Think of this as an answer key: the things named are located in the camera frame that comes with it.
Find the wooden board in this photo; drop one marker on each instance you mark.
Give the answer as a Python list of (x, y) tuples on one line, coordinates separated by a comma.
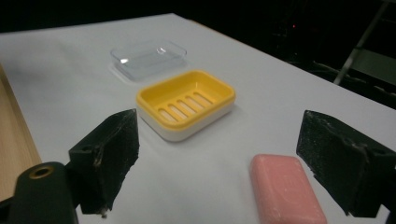
[(14, 140)]

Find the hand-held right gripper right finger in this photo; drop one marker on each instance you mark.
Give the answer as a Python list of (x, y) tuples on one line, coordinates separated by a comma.
[(339, 165)]

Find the clear plastic soap dish lid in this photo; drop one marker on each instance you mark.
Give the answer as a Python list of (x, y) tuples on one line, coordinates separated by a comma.
[(148, 59)]

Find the yellow and white soap dish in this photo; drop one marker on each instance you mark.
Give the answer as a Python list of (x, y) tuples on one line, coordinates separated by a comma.
[(183, 104)]

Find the metal stand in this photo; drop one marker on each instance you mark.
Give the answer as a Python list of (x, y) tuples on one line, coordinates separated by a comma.
[(364, 40)]

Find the pink soap bar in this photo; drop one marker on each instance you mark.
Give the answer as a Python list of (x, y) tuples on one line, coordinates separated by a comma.
[(285, 189)]

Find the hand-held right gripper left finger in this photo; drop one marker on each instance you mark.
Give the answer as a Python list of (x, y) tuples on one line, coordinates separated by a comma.
[(109, 155)]

